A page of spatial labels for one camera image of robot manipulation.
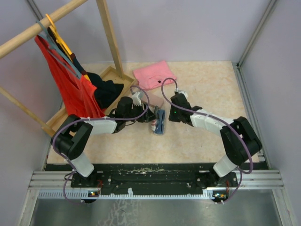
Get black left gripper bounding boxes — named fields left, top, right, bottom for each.
left=125, top=102, right=158, bottom=123

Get grey blue frame sunglasses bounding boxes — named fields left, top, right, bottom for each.
left=154, top=109, right=166, bottom=135

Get flag newspaper print glasses case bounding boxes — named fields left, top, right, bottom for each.
left=150, top=106, right=166, bottom=135

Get pink glasses case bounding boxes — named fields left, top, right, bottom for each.
left=147, top=93, right=164, bottom=108

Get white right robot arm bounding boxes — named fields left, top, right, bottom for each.
left=169, top=92, right=262, bottom=186

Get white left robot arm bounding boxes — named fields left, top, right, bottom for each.
left=51, top=97, right=156, bottom=187

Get dark navy garment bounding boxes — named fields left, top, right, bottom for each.
left=47, top=27, right=124, bottom=109

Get wooden clothes rack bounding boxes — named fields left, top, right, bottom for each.
left=0, top=0, right=139, bottom=137

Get folded pink shirt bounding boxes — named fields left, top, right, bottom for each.
left=133, top=61, right=177, bottom=90

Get red hanging shirt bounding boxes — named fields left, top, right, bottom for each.
left=34, top=35, right=105, bottom=118

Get yellow hanger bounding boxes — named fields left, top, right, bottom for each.
left=45, top=14, right=91, bottom=81

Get grey blue hanger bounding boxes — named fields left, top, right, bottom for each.
left=36, top=20, right=82, bottom=79

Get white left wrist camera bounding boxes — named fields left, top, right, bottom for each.
left=131, top=91, right=143, bottom=106

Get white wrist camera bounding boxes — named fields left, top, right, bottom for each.
left=131, top=91, right=143, bottom=106
left=175, top=88, right=188, bottom=98

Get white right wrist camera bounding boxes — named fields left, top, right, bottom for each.
left=175, top=88, right=188, bottom=98

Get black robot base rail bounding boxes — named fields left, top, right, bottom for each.
left=44, top=162, right=268, bottom=203

